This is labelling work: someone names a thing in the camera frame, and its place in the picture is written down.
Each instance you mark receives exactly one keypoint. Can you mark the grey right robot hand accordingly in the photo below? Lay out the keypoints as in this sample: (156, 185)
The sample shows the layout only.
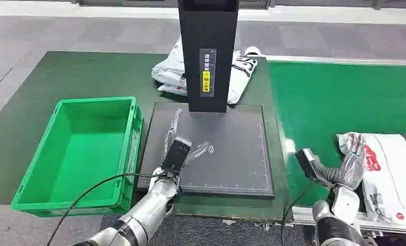
(352, 173)

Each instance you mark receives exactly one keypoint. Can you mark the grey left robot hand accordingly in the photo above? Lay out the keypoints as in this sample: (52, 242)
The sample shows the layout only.
(170, 132)

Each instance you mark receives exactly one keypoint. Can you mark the white red-print poly parcel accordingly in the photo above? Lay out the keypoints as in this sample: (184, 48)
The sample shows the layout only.
(392, 176)

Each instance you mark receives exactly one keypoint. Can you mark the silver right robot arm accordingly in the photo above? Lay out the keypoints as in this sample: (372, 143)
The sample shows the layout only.
(338, 217)

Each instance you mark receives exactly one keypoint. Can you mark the white poly bag parcel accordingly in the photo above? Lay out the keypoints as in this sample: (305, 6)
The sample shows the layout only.
(170, 73)

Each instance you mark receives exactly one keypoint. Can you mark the black yellow warning label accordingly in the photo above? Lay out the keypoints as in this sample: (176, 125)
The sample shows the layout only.
(208, 73)

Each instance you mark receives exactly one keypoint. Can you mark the green conveyor belt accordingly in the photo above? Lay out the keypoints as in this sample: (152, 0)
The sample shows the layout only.
(325, 102)

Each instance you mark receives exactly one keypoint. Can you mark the green plastic crate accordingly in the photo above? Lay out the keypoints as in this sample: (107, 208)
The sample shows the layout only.
(87, 149)

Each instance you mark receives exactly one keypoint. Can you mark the black scanner column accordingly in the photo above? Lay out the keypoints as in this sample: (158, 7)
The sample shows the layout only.
(208, 30)

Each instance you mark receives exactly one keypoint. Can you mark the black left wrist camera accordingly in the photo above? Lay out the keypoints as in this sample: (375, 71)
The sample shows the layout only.
(176, 156)

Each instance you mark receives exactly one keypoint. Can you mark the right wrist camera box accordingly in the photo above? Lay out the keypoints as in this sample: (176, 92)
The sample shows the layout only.
(306, 163)

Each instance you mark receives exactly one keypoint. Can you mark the black scanner base plate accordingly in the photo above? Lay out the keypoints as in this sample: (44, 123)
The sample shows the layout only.
(230, 149)

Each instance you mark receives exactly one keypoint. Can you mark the white table bracket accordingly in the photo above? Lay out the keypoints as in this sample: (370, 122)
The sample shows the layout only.
(229, 222)

